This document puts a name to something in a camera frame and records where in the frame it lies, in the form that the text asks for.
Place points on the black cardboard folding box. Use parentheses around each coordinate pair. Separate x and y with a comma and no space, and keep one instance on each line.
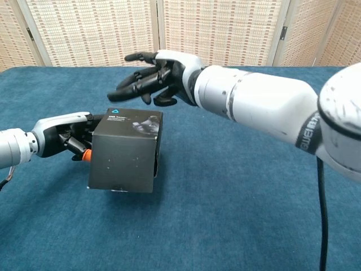
(124,158)

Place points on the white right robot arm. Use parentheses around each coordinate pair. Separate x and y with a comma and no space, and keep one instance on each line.
(268,98)

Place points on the blue felt table mat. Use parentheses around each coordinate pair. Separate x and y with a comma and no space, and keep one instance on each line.
(225,211)

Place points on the bamboo folding screen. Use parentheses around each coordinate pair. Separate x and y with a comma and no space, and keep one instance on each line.
(98,34)

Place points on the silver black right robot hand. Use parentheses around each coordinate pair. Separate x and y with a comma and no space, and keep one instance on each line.
(175,73)

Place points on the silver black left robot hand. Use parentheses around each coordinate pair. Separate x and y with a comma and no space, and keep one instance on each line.
(56,124)

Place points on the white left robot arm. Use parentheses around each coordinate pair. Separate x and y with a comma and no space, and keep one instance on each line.
(14,148)

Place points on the black screen hinge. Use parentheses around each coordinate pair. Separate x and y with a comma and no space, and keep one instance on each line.
(284,32)
(29,34)

